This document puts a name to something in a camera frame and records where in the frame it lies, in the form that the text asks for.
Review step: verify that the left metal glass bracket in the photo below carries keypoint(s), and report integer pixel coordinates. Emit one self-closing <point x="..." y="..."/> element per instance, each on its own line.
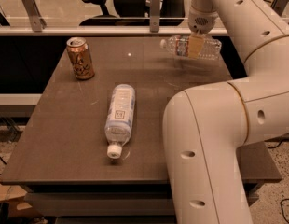
<point x="37" y="22"/>

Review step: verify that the clear ribbed water bottle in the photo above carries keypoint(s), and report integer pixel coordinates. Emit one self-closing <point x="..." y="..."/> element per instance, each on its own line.
<point x="178" y="45"/>

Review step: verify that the middle metal glass bracket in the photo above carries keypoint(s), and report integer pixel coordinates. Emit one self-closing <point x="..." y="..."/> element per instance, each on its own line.
<point x="154" y="15"/>

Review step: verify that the white labelled water bottle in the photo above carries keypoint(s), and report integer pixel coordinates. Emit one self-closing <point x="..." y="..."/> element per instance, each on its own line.
<point x="118" y="126"/>

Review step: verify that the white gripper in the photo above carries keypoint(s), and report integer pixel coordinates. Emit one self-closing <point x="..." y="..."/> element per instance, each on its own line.
<point x="200" y="22"/>

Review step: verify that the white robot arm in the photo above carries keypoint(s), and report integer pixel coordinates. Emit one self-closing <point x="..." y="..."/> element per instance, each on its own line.
<point x="203" y="126"/>

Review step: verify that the black office chair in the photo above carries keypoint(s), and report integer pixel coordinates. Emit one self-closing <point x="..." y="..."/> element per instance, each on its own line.
<point x="136" y="13"/>

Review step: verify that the cardboard box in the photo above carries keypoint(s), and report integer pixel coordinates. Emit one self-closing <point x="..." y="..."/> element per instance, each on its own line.
<point x="17" y="207"/>

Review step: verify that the orange soda can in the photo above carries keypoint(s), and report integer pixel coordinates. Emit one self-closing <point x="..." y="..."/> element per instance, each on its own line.
<point x="79" y="55"/>

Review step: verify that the glass partition panel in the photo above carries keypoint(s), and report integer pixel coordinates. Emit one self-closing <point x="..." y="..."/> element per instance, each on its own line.
<point x="63" y="14"/>

